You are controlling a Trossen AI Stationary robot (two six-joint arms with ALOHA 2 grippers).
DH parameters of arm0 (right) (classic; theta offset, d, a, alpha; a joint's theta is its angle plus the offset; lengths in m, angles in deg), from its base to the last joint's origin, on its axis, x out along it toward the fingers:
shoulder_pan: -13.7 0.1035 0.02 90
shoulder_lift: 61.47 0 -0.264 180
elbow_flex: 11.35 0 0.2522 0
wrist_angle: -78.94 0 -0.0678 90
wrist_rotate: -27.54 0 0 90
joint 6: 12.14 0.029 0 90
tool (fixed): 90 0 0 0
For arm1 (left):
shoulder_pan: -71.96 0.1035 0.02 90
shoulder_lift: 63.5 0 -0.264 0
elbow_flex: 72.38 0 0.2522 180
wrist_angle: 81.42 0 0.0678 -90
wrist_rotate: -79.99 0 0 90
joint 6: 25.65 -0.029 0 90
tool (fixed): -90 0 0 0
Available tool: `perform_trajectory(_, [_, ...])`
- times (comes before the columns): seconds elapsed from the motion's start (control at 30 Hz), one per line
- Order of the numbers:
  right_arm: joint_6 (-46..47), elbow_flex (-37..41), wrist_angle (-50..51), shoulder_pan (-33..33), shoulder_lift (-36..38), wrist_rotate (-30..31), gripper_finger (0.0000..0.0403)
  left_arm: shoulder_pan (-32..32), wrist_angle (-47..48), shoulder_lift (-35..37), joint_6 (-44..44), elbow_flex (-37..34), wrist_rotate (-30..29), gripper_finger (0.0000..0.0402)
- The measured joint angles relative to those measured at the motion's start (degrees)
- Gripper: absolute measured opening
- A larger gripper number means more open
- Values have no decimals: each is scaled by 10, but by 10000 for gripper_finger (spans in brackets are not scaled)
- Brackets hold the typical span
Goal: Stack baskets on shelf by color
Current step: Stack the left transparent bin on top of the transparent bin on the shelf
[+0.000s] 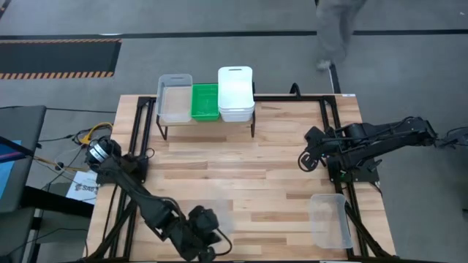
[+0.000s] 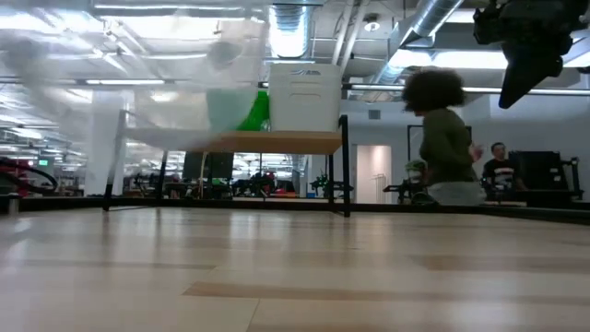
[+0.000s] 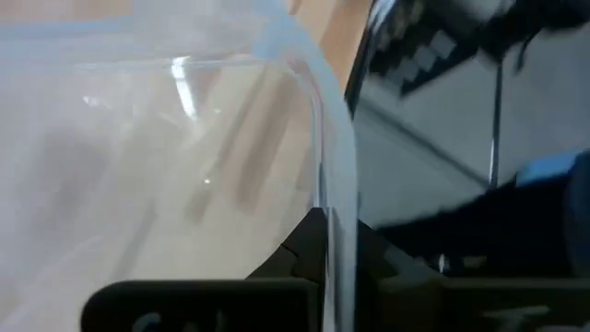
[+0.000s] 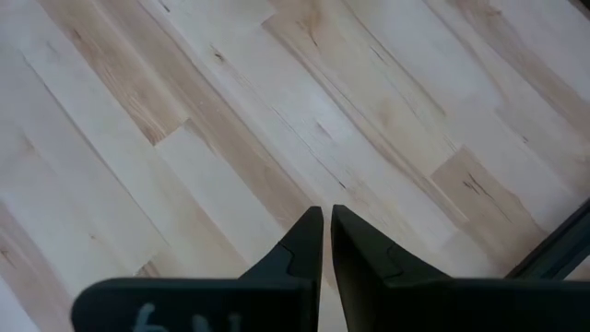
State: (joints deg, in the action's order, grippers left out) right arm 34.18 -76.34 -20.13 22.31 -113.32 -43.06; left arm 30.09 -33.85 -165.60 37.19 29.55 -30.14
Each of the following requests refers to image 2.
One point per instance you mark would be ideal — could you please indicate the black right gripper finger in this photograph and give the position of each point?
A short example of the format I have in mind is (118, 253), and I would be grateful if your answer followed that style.
(525, 76)

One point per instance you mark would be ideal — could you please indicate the white plastic basket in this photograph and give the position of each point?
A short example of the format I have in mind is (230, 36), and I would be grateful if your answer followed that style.
(304, 110)

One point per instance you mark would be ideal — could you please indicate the clear plastic basket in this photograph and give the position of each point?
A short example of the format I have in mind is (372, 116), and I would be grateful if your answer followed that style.
(152, 124)

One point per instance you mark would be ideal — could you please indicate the black background robot arm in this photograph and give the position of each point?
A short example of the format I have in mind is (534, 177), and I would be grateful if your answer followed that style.
(322, 184)

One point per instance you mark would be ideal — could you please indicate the wooden shelf with black legs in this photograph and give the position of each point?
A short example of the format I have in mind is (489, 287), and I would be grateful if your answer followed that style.
(286, 142)

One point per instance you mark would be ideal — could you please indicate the black equipment rack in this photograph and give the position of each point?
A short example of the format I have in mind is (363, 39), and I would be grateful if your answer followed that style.
(534, 175)

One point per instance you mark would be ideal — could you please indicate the person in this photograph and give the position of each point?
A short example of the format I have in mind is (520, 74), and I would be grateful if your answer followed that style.
(500, 173)
(444, 138)

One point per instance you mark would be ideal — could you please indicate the long ceiling light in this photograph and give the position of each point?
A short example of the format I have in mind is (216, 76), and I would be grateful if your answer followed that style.
(382, 87)

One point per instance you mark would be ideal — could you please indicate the round ceiling fixture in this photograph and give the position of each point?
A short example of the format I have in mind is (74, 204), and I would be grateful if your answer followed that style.
(371, 26)

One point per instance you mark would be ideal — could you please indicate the white door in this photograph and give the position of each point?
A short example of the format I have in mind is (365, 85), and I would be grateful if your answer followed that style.
(373, 175)

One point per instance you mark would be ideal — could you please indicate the black monitor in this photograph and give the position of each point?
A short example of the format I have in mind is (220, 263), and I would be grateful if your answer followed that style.
(216, 166)

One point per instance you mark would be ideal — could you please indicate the white pillar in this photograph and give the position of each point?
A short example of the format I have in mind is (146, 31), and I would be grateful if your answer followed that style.
(99, 161)

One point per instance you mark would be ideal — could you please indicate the red bulky object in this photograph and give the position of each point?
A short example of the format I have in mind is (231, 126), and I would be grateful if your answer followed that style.
(14, 177)

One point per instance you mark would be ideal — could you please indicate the small metal cylinder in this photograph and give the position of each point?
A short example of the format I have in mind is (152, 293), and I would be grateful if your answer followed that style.
(13, 204)

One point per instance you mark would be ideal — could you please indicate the silver smooth ceiling duct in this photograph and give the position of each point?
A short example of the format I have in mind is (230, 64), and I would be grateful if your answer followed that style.
(428, 18)

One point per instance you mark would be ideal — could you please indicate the grey wall vent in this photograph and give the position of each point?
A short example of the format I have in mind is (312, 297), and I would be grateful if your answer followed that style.
(374, 114)

